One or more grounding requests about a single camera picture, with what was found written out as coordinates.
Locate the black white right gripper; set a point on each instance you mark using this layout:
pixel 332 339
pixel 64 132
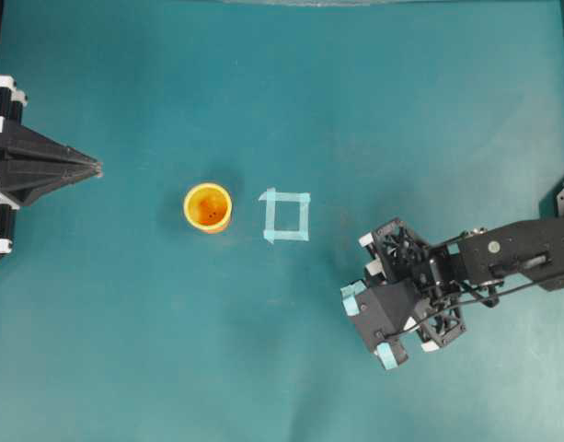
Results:
pixel 398 253

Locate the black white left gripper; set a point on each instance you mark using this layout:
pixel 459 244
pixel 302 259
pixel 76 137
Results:
pixel 23 184

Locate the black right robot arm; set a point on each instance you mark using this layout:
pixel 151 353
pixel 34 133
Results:
pixel 532 248

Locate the light blue tape square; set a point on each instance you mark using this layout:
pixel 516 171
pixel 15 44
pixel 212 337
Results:
pixel 286 215

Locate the yellow orange plastic cup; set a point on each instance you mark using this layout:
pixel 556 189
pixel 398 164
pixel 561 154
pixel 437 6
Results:
pixel 208 207

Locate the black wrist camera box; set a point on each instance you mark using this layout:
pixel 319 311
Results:
pixel 380 314

